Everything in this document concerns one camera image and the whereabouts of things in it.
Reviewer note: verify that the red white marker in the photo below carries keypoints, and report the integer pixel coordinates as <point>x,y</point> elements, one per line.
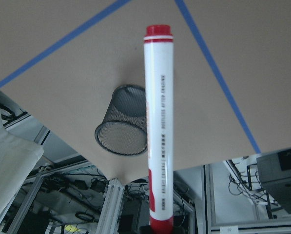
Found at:
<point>159,76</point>

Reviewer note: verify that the black mesh pen cup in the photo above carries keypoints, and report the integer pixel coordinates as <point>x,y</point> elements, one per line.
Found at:
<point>124,130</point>

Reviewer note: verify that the white cloth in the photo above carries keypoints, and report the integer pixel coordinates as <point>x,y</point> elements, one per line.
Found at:
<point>17,159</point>

